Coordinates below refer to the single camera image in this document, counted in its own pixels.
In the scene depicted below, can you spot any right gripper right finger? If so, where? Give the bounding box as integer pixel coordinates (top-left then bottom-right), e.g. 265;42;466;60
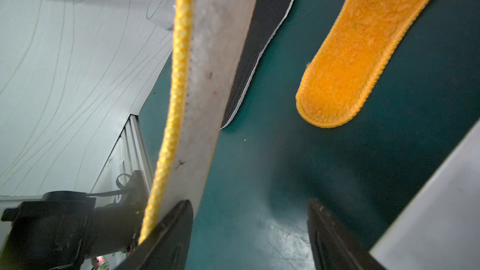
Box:
307;199;385;270

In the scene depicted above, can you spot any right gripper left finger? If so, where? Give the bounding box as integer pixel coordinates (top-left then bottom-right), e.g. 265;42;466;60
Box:
117;200;193;270

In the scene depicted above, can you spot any white storage box tray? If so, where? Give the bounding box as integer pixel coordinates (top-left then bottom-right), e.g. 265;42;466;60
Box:
370;123;480;270

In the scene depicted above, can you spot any orange insole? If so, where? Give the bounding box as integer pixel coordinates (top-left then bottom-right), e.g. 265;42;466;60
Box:
296;0;431;128
139;0;256;243

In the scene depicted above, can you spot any black insole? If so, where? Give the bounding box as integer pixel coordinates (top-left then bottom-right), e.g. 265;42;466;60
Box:
221;0;294;129

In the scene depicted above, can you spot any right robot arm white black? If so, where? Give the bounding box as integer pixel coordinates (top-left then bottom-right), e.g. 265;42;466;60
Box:
1;171;193;270

